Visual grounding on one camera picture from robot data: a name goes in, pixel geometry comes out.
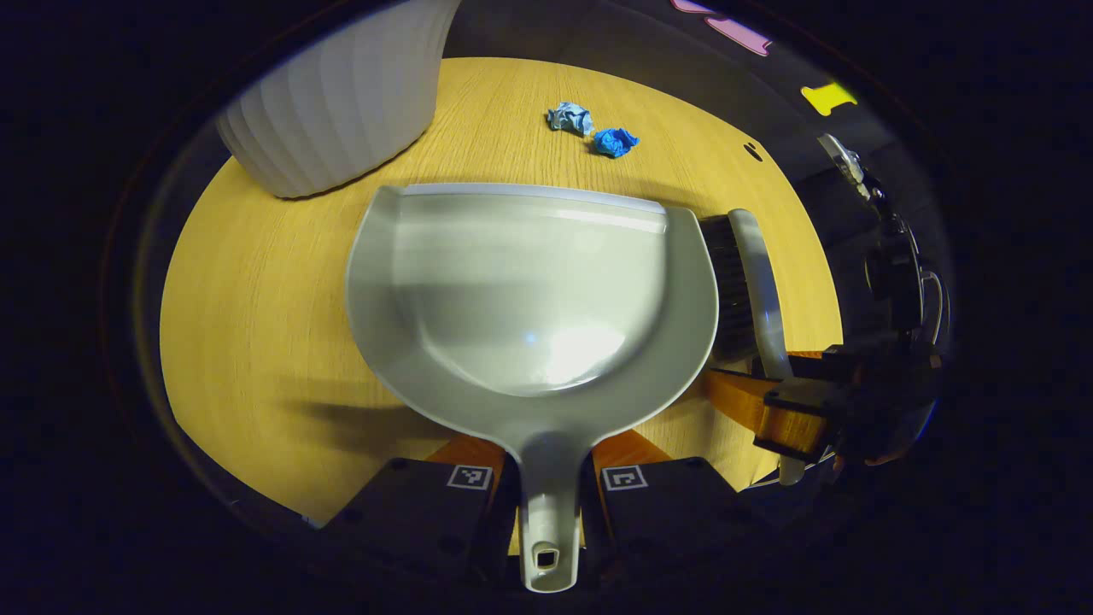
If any dark blue paper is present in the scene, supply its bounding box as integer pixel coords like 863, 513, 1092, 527
592, 127, 640, 159

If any small grey broom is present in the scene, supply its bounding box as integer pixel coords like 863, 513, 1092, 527
698, 208, 808, 488

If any grey plastic dustpan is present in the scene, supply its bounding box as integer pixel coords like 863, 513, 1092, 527
345, 182, 720, 594

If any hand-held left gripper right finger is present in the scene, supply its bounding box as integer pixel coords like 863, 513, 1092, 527
581, 430, 769, 583

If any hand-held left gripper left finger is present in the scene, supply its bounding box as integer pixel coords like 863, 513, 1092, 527
320, 434, 519, 586

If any light blue paper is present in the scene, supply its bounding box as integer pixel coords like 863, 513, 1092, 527
546, 102, 596, 138

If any white ribbed garbage bin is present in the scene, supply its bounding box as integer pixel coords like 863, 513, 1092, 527
215, 0, 462, 200

